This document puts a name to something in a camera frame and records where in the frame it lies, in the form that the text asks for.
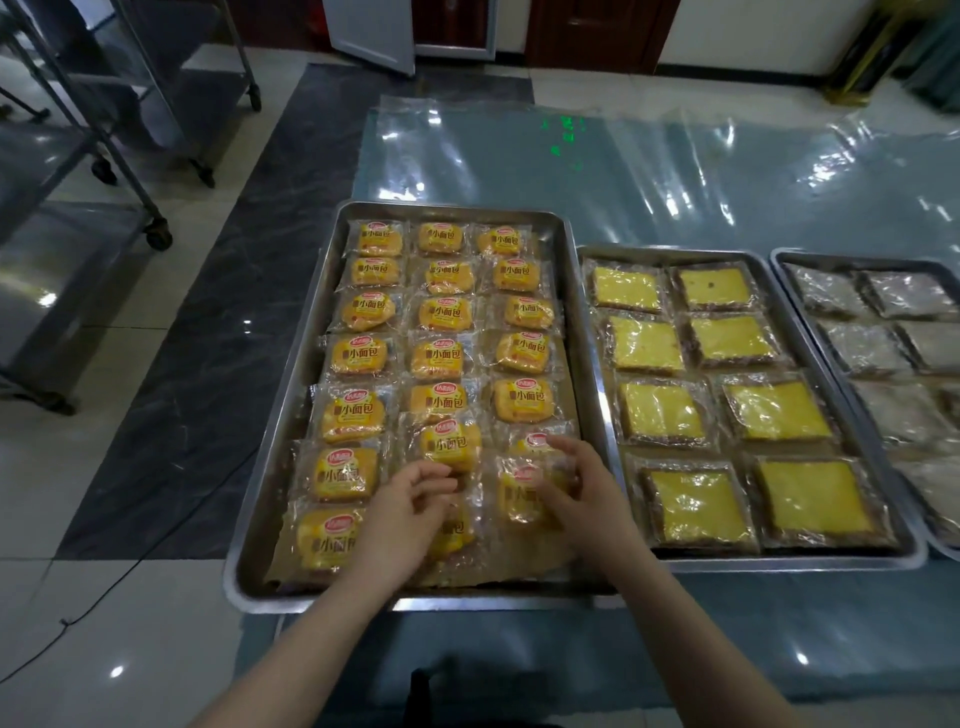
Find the person's left hand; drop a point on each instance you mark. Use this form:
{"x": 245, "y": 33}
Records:
{"x": 401, "y": 525}

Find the person's right hand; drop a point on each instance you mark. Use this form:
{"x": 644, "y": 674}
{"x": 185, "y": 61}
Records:
{"x": 600, "y": 517}

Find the small yellow bun packets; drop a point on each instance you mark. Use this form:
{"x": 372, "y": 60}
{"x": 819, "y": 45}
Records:
{"x": 448, "y": 444}

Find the yellow cake slice packets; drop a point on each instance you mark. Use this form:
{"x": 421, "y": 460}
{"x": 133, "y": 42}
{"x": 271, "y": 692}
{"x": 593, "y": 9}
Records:
{"x": 664, "y": 411}

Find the steel tray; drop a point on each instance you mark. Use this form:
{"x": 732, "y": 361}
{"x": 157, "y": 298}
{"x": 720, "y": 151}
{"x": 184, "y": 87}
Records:
{"x": 277, "y": 420}
{"x": 675, "y": 251}
{"x": 825, "y": 257}

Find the pile of brown cake packets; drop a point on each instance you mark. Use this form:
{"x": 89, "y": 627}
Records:
{"x": 862, "y": 349}

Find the person's left forearm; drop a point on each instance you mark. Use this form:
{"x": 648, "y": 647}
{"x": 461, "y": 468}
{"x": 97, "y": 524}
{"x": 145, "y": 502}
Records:
{"x": 300, "y": 652}

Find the person's right forearm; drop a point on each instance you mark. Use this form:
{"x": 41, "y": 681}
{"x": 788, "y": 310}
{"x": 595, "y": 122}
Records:
{"x": 697, "y": 652}

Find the plastic covered teal tablecloth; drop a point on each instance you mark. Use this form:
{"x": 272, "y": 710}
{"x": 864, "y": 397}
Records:
{"x": 675, "y": 187}

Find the metal trolley cart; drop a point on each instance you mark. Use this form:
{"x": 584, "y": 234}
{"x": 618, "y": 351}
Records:
{"x": 195, "y": 97}
{"x": 60, "y": 270}

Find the dark wooden door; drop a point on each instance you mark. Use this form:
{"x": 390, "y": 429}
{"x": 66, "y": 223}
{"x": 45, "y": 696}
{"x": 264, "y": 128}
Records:
{"x": 592, "y": 37}

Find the white framed door leaf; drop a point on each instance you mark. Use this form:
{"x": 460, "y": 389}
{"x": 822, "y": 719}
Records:
{"x": 371, "y": 30}

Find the aluminium framed glass door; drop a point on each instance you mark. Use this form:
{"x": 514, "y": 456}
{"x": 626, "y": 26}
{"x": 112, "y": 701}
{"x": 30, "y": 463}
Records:
{"x": 454, "y": 26}

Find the gold and black bin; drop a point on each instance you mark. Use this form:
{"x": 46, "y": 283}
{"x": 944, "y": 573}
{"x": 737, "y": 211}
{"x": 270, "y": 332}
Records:
{"x": 870, "y": 52}

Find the group of teal covered chairs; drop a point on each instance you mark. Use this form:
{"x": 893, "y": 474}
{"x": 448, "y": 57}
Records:
{"x": 934, "y": 60}

